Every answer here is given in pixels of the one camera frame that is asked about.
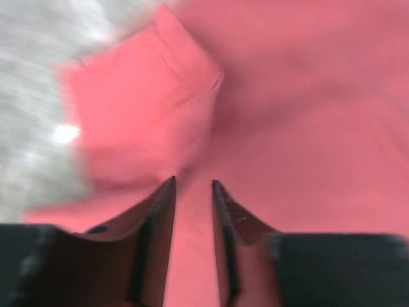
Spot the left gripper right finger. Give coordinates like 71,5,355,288
212,180,408,306

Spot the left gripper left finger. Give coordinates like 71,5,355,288
1,177,176,306

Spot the salmon pink t shirt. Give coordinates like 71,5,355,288
24,1,408,306

